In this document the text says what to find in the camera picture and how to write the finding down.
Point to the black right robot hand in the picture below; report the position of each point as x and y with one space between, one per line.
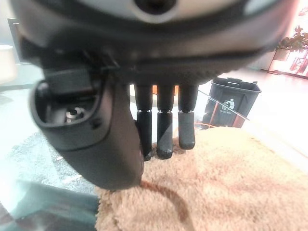
101 72

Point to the fluffy tan cloth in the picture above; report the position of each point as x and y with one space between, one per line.
216 183

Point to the white round stool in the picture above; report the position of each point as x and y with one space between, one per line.
6 63

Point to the dark grey trash bin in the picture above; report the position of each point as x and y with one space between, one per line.
231 103

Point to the orange metal plant stand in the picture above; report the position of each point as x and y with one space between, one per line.
284 59

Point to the potted plant with red leaves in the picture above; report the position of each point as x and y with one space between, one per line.
294 39

